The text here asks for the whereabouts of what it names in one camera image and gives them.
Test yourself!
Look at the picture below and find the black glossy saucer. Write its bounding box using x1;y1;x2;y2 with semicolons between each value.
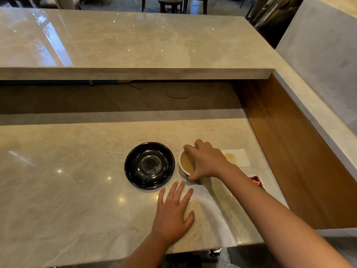
124;142;176;190

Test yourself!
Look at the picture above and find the thin black cable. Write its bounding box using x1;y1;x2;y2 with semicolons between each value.
164;82;192;99

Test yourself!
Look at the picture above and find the person's right hand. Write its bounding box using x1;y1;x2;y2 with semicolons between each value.
183;139;238;182

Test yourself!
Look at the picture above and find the chair with light cushion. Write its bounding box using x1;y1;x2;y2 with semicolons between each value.
38;0;82;10

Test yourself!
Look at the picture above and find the person's left hand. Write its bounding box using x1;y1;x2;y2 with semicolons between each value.
151;180;195;245

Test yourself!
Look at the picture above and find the brown milky drink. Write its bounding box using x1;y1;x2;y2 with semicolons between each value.
180;151;196;172

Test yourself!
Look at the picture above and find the white cup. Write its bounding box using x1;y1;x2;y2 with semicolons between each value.
178;149;202;178

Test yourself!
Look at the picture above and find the wooden side panel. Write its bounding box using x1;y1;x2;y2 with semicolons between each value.
232;74;357;230

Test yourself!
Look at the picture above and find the stained white paper napkin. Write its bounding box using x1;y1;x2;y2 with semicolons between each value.
220;149;252;168

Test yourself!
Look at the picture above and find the red and black packet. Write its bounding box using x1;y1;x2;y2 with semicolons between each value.
248;175;267;192

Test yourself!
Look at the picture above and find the dark wooden chair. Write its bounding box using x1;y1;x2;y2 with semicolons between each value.
141;0;210;15

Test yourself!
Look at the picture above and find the person's left forearm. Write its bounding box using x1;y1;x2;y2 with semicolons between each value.
120;232;171;268

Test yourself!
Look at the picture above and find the person's right forearm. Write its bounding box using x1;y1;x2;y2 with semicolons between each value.
223;165;355;268

